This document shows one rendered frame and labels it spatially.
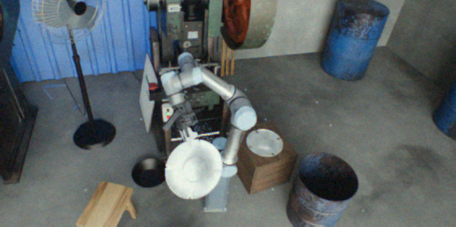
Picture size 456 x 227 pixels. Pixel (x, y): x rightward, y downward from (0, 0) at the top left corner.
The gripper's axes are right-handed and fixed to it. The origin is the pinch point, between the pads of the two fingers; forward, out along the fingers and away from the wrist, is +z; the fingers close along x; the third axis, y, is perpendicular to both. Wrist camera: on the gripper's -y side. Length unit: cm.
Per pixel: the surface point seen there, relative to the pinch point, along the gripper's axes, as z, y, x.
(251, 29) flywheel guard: -51, 76, 25
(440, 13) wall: -25, 389, 62
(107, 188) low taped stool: 16, -35, 86
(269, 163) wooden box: 41, 75, 58
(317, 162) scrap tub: 54, 106, 43
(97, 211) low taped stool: 25, -46, 77
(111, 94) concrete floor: -59, 10, 209
